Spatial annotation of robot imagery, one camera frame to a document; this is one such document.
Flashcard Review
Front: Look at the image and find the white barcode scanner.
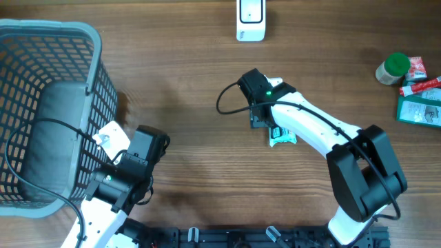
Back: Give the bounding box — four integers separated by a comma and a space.
236, 0, 266, 42

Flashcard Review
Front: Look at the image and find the small red candy box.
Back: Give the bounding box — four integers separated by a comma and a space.
404, 56, 427, 81

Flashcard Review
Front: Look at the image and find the teal white tissue packet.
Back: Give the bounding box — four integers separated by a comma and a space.
269, 127, 297, 147

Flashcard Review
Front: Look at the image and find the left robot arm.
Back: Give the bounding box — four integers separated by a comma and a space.
61, 121, 170, 248

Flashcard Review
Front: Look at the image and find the long red snack stick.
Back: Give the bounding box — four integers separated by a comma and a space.
400, 77, 440, 97

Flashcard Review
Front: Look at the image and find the green lid white jar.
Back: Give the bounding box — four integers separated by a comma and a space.
375, 52, 411, 85

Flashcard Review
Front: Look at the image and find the grey plastic shopping basket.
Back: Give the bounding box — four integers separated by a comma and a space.
1, 19, 118, 218

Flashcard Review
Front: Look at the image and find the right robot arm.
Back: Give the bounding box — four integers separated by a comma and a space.
237, 69, 407, 247

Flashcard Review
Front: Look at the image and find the green 3M gloves package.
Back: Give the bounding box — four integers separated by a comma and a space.
396, 87, 440, 128

